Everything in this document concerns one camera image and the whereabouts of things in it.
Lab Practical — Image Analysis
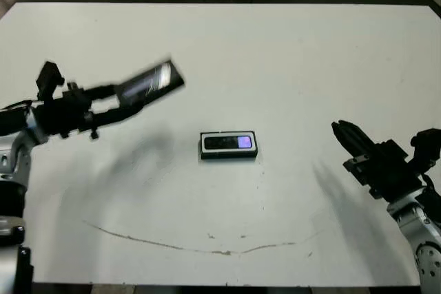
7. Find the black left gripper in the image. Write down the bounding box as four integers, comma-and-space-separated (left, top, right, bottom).
33, 81, 145, 140

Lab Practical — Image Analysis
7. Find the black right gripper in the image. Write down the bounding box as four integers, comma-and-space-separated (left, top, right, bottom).
330, 119, 424, 202

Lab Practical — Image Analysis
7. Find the black box lid shiny print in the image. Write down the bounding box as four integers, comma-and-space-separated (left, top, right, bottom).
115, 55, 186, 112

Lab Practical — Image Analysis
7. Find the small black phone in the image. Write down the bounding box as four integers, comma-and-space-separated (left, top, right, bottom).
203, 136, 253, 151

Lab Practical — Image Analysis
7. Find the black box with white insert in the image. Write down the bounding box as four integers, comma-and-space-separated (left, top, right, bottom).
198, 130, 259, 162

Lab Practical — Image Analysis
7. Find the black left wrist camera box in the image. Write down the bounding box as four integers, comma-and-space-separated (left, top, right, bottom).
35, 61, 66, 101

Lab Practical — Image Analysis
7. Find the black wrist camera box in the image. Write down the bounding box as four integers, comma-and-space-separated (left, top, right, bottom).
35, 61, 66, 101
409, 128, 441, 174

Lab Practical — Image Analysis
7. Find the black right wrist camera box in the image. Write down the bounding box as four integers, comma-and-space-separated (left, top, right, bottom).
409, 128, 441, 174

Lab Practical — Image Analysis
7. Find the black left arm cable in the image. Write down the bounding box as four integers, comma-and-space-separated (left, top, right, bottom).
0, 98, 35, 113

